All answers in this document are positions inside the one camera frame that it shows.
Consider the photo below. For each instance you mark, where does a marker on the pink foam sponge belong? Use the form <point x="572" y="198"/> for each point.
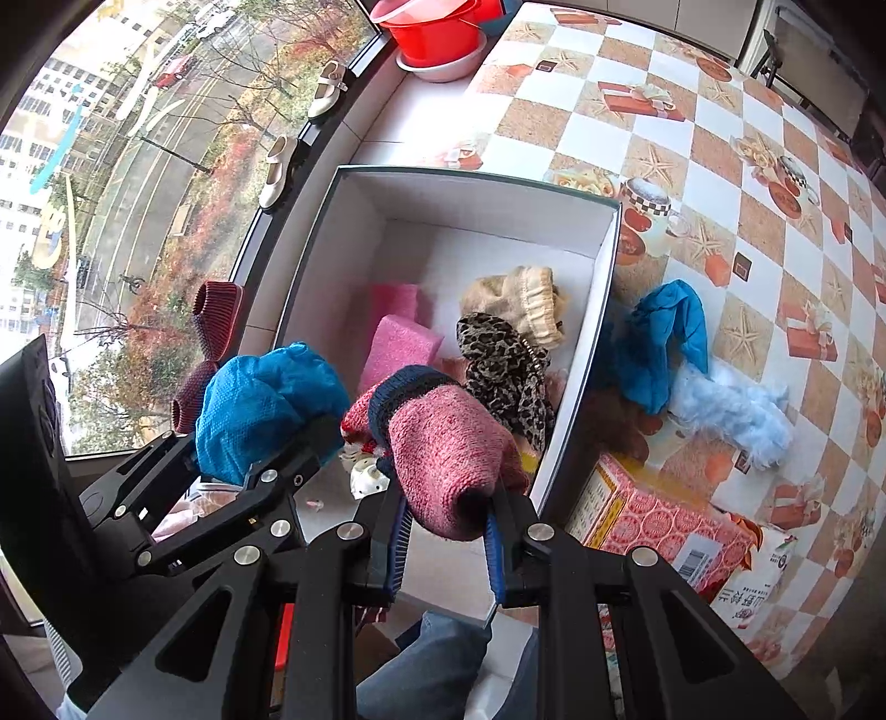
<point x="401" y="353"/>

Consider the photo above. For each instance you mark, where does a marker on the white cardboard box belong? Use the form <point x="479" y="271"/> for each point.
<point x="484" y="256"/>

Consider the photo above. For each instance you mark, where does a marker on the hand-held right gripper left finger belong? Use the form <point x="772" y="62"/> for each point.
<point x="395" y="547"/>

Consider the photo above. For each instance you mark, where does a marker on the beige knit cloth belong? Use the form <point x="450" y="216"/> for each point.
<point x="519" y="298"/>

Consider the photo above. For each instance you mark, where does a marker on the blue knit cloth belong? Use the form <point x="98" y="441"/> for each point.
<point x="270" y="401"/>

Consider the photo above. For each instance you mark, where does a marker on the pink knit sock navy cuff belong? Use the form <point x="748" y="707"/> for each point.
<point x="443" y="450"/>

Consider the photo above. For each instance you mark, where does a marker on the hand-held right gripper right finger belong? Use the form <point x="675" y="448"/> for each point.
<point x="493" y="554"/>

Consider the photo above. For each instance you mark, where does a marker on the pale pink cloth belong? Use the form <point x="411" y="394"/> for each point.
<point x="207" y="509"/>

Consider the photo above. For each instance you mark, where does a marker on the checkered printed tablecloth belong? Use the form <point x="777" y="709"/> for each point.
<point x="727" y="277"/>

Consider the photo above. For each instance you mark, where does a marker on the red patterned carton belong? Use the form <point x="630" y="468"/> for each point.
<point x="650" y="512"/>

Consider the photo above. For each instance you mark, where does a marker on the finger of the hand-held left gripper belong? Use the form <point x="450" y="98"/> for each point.
<point x="145" y="478"/>
<point x="277" y="478"/>

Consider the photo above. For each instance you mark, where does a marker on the leopard print cloth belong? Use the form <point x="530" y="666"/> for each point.
<point x="505" y="374"/>

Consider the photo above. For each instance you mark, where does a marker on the bright blue cloth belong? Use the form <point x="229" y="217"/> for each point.
<point x="657" y="346"/>

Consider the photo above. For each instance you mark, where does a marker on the white basin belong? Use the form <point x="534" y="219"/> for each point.
<point x="443" y="69"/>

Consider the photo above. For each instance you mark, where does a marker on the black framed window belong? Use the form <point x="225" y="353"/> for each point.
<point x="138" y="173"/>

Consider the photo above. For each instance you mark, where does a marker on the light blue fluffy cloth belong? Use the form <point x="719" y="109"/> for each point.
<point x="734" y="422"/>

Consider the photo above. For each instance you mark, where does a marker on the person's leg in jeans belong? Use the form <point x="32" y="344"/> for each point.
<point x="422" y="671"/>

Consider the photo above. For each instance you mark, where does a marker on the red plastic bucket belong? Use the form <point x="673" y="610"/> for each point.
<point x="432" y="28"/>

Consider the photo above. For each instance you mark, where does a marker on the dark red knit slipper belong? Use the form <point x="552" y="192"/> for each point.
<point x="194" y="398"/>
<point x="218" y="318"/>

